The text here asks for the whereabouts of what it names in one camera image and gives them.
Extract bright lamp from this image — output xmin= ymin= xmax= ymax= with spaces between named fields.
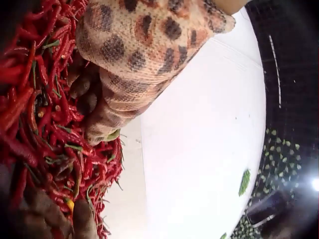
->
xmin=308 ymin=174 xmax=319 ymax=196

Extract pile of red chillies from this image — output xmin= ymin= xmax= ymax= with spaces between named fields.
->
xmin=0 ymin=0 xmax=125 ymax=239

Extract green chilli stem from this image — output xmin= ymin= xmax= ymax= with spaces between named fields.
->
xmin=106 ymin=129 xmax=123 ymax=141

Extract person's right fingers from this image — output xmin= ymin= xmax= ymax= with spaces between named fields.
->
xmin=24 ymin=188 xmax=98 ymax=239

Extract person's left fingers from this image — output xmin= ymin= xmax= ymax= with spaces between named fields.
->
xmin=68 ymin=65 xmax=172 ymax=146

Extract person's right hand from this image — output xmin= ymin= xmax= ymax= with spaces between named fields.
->
xmin=0 ymin=163 xmax=98 ymax=239

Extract person's left hand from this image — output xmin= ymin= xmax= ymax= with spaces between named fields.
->
xmin=68 ymin=0 xmax=247 ymax=146

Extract small heap of green stems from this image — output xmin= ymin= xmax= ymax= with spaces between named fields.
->
xmin=238 ymin=169 xmax=251 ymax=197

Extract white sheet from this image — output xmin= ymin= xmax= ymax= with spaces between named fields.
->
xmin=100 ymin=7 xmax=267 ymax=239

